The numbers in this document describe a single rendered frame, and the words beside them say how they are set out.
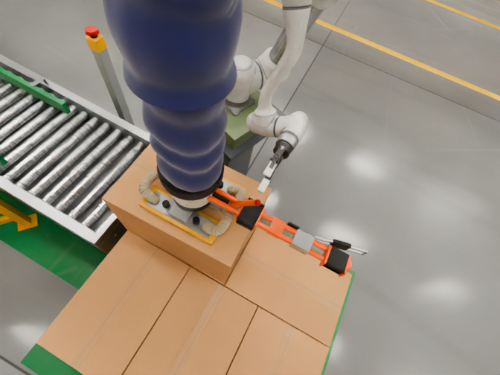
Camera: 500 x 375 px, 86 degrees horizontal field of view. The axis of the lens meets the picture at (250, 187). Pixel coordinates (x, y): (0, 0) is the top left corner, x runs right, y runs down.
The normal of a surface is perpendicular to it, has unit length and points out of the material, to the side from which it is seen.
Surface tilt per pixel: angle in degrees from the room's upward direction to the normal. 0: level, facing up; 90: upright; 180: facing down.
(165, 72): 95
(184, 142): 77
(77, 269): 0
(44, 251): 0
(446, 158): 0
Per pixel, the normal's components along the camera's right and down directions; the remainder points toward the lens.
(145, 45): -0.29, 0.72
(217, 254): 0.14, -0.47
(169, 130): -0.06, 0.74
